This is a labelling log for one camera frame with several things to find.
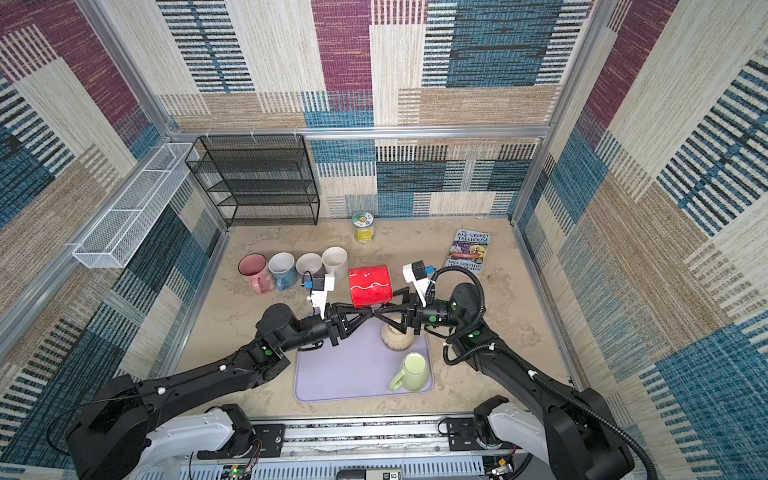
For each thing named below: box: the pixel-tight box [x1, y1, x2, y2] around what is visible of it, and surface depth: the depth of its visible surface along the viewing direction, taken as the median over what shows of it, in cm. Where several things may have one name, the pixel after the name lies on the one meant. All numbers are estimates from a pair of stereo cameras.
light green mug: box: [390, 352, 429, 391], surface depth 77 cm
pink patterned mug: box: [238, 252, 276, 295], surface depth 96 cm
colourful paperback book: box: [444, 229, 491, 275], surface depth 110 cm
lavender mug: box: [296, 252, 322, 280], surface depth 101 cm
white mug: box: [322, 246, 348, 280], surface depth 101 cm
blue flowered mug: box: [268, 252, 298, 291], surface depth 98 cm
